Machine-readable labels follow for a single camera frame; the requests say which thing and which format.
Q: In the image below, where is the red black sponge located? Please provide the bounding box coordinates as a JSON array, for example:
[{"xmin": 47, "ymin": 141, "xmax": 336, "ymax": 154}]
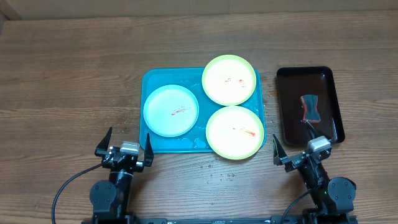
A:
[{"xmin": 300, "ymin": 95, "xmax": 322, "ymax": 124}]

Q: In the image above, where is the black rectangular tray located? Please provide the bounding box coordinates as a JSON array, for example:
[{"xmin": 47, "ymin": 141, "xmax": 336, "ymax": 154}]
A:
[{"xmin": 276, "ymin": 66, "xmax": 345, "ymax": 146}]

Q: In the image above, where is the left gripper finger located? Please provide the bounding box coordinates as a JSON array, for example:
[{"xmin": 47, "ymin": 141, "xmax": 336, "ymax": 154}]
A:
[
  {"xmin": 96, "ymin": 127, "xmax": 113, "ymax": 150},
  {"xmin": 144, "ymin": 133, "xmax": 154, "ymax": 162}
]

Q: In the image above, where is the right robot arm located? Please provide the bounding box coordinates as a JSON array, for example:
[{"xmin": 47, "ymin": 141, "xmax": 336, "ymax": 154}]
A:
[{"xmin": 271, "ymin": 121, "xmax": 358, "ymax": 223}]

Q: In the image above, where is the light blue plate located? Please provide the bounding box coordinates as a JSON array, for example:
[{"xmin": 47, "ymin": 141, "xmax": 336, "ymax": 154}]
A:
[{"xmin": 143, "ymin": 85, "xmax": 199, "ymax": 138}]

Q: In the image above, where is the yellow-green plate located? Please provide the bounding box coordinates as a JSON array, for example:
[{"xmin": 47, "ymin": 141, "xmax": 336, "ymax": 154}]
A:
[
  {"xmin": 206, "ymin": 106, "xmax": 265, "ymax": 160},
  {"xmin": 201, "ymin": 55, "xmax": 257, "ymax": 106}
]

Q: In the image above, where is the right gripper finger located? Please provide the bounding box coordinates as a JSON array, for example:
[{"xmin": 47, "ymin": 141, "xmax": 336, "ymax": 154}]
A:
[
  {"xmin": 305, "ymin": 120, "xmax": 326, "ymax": 140},
  {"xmin": 272, "ymin": 134, "xmax": 288, "ymax": 164}
]

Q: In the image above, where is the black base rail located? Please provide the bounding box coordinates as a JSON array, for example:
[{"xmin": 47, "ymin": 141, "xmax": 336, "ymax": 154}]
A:
[{"xmin": 81, "ymin": 215, "xmax": 358, "ymax": 224}]

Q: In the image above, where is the teal plastic tray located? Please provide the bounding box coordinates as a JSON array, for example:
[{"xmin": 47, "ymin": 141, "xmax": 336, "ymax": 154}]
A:
[{"xmin": 139, "ymin": 67, "xmax": 267, "ymax": 154}]

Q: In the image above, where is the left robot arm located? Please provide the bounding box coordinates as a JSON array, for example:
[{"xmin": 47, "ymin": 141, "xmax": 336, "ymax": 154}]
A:
[{"xmin": 90, "ymin": 129, "xmax": 154, "ymax": 224}]

